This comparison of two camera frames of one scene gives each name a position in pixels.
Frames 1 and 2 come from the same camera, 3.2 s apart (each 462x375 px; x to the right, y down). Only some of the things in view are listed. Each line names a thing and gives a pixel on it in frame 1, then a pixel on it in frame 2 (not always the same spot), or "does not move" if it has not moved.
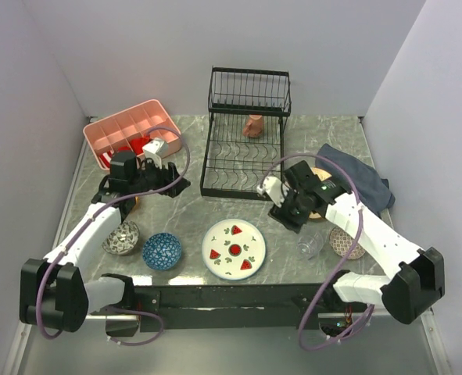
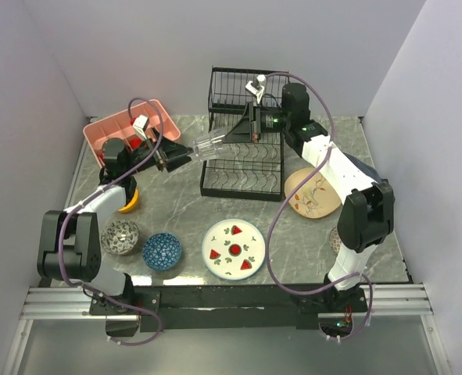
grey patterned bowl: [123, 239] does not move
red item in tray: [137, 144] does not move
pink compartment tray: [116, 130] does not move
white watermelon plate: [234, 249] does not move
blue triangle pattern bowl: [162, 251] does not move
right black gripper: [281, 215] -> [241, 133]
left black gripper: [166, 176] -> [169, 148]
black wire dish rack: [245, 138] does not move
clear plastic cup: [308, 246] -> [209, 147]
